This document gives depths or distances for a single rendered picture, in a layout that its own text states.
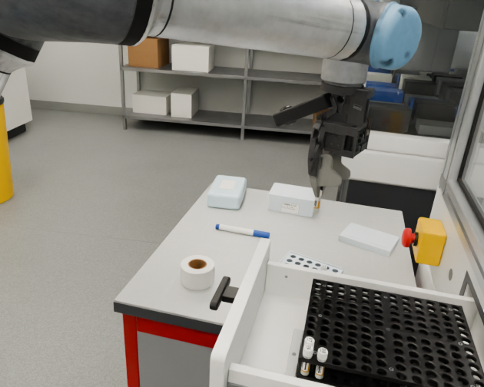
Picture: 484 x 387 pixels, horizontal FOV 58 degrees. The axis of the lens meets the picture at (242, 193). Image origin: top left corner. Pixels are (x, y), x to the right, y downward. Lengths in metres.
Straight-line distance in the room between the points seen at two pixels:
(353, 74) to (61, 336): 1.62
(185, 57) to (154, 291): 3.60
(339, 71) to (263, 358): 0.45
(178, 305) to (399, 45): 0.59
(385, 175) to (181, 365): 0.82
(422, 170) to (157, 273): 0.83
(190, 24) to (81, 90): 4.92
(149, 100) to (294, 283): 3.99
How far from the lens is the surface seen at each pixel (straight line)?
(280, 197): 1.21
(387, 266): 1.07
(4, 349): 2.04
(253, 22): 0.45
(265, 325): 0.72
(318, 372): 0.60
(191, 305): 0.87
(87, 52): 5.21
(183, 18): 0.41
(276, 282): 0.77
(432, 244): 0.93
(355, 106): 0.76
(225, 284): 0.67
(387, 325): 0.67
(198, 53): 4.33
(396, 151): 1.38
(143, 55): 4.51
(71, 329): 2.05
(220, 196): 1.21
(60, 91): 5.44
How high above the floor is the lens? 1.30
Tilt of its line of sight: 24 degrees down
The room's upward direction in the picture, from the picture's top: 3 degrees clockwise
